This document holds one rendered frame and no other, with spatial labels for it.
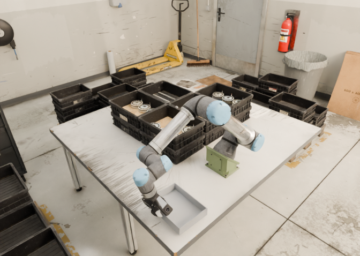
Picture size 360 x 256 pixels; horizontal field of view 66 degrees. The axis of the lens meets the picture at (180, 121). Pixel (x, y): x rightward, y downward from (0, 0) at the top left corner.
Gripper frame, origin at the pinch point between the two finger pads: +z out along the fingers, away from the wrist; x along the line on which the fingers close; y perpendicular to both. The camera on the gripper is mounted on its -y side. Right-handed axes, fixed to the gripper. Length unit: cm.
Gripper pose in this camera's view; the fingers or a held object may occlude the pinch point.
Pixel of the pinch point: (163, 215)
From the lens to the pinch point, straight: 155.6
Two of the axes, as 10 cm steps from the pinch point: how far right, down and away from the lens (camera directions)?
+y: -7.2, -3.4, 6.1
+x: -6.6, 6.1, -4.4
